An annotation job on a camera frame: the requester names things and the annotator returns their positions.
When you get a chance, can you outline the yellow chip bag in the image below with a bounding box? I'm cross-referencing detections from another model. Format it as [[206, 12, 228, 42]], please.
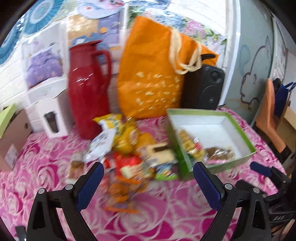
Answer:
[[93, 113, 123, 136]]

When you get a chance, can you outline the brown clear snack packet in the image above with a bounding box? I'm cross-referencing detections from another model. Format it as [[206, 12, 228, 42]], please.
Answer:
[[205, 147, 235, 161]]

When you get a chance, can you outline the yellow round snack pack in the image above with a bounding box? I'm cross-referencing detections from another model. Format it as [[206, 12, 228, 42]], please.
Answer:
[[112, 118, 156, 156]]

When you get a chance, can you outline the orange tote bag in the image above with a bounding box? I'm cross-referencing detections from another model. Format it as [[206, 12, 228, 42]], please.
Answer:
[[117, 16, 218, 118]]

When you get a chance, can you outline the orange trimmed snack bag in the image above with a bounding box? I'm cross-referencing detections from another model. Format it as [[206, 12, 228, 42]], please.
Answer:
[[104, 176, 149, 213]]

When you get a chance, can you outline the brown cardboard box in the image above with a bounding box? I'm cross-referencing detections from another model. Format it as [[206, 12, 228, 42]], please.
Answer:
[[1, 109, 32, 172]]

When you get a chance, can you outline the white cartoon snack bag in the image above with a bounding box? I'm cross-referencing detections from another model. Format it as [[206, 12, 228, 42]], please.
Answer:
[[84, 128, 116, 163]]

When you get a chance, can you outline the brown tofu snack packet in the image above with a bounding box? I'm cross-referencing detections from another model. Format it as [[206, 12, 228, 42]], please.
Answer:
[[65, 151, 85, 184]]

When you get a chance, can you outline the light green box lid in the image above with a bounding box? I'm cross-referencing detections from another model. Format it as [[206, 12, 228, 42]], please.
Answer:
[[0, 104, 17, 138]]

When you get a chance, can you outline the purple bedding package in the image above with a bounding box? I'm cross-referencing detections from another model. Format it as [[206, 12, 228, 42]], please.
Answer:
[[22, 38, 64, 89]]

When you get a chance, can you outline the beige cracker packet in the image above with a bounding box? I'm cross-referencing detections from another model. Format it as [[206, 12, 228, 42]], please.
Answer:
[[137, 143, 178, 167]]

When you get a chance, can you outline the red thermos jug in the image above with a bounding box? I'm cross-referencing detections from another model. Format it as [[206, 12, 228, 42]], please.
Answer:
[[68, 40, 112, 140]]

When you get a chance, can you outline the green white open box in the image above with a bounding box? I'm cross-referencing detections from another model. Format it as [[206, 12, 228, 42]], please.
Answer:
[[166, 108, 256, 181]]

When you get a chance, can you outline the pink rose tablecloth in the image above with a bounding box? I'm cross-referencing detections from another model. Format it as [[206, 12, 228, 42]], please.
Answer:
[[1, 108, 283, 240]]

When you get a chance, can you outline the blue bag on chair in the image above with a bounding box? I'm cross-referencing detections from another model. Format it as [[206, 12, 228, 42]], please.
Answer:
[[273, 78, 295, 118]]

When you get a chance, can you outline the black speaker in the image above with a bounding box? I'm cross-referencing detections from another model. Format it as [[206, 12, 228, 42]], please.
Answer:
[[180, 64, 225, 110]]

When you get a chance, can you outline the green blue snack packet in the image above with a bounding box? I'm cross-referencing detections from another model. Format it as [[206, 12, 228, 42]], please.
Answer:
[[154, 164, 178, 181]]

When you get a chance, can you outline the red snack packet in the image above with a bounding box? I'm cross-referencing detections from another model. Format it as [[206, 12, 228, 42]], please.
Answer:
[[103, 152, 154, 180]]

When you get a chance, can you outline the white coffee cup box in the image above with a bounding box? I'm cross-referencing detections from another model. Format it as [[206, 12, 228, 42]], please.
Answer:
[[25, 89, 74, 138]]

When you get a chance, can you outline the orange chair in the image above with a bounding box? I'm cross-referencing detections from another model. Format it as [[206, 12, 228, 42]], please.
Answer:
[[255, 78, 286, 153]]

